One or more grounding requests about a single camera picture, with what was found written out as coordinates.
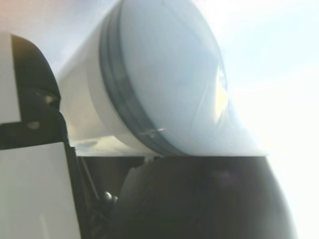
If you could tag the large translucent plastic syringe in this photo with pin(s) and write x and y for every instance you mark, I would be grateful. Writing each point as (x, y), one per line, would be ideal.
(162, 74)

